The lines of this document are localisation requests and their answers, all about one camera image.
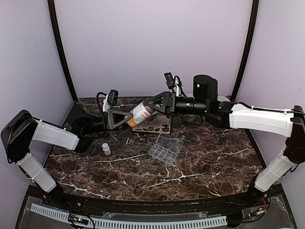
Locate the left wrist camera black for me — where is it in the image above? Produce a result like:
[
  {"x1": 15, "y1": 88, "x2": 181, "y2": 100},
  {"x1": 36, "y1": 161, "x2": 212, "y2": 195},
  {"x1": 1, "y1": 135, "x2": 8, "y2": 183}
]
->
[{"x1": 107, "y1": 89, "x2": 119, "y2": 105}]

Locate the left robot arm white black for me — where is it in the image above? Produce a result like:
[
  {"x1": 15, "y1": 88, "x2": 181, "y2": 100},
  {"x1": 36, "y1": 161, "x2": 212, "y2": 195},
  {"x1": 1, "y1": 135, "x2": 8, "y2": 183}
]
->
[{"x1": 0, "y1": 105, "x2": 133, "y2": 208}]

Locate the white slotted cable duct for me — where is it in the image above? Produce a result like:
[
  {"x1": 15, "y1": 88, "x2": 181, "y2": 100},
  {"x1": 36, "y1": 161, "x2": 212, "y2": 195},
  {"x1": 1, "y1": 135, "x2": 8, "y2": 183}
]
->
[{"x1": 30, "y1": 204, "x2": 228, "y2": 229}]

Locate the black frame post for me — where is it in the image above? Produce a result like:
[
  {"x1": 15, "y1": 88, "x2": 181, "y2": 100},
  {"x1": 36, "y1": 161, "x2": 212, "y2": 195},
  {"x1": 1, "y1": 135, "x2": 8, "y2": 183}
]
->
[
  {"x1": 231, "y1": 0, "x2": 260, "y2": 101},
  {"x1": 47, "y1": 0, "x2": 78, "y2": 103}
]

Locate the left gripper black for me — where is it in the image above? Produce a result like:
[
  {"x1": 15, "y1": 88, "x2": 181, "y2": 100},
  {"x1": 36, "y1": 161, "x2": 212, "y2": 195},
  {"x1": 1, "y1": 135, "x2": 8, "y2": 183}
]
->
[{"x1": 82, "y1": 109, "x2": 140, "y2": 135}]

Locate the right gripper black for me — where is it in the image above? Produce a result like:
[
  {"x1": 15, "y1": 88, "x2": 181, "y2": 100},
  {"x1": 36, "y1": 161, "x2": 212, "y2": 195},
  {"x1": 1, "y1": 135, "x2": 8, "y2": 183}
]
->
[{"x1": 145, "y1": 91, "x2": 209, "y2": 116}]

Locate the left black frame post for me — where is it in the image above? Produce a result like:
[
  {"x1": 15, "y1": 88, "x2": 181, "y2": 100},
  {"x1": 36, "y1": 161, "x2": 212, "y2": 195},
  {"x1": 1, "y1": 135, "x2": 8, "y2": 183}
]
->
[{"x1": 47, "y1": 0, "x2": 78, "y2": 103}]

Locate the right black frame post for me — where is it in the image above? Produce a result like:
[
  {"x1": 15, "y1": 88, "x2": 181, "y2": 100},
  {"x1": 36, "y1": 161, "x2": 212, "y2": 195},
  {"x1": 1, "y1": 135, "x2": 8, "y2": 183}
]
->
[{"x1": 231, "y1": 0, "x2": 260, "y2": 101}]

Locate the black front table rail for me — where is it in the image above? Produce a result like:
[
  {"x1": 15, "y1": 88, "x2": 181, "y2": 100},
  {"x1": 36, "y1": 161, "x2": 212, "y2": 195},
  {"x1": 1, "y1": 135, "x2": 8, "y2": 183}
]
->
[{"x1": 32, "y1": 188, "x2": 270, "y2": 215}]

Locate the small white pill bottle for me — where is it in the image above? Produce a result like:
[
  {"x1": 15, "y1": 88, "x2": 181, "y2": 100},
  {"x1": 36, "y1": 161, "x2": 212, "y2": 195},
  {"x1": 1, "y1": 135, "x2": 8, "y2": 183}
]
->
[{"x1": 102, "y1": 143, "x2": 111, "y2": 156}]

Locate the orange pill bottle grey cap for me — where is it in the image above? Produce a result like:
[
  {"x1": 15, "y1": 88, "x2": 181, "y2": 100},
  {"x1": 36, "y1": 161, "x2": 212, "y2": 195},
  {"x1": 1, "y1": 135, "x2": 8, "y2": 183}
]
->
[{"x1": 127, "y1": 101, "x2": 155, "y2": 128}]

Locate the square floral ceramic plate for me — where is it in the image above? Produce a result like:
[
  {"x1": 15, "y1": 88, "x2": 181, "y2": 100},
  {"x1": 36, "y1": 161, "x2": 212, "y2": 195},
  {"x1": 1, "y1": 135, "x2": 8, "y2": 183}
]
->
[{"x1": 132, "y1": 114, "x2": 171, "y2": 134}]

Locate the clear plastic pill organizer box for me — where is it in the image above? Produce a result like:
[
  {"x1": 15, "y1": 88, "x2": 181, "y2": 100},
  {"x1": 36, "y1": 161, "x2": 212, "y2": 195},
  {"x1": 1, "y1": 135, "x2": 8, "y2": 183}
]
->
[{"x1": 148, "y1": 134, "x2": 183, "y2": 166}]

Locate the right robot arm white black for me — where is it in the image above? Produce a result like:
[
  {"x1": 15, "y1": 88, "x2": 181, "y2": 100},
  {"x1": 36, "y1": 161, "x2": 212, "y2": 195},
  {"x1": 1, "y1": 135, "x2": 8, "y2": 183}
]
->
[{"x1": 144, "y1": 75, "x2": 305, "y2": 207}]

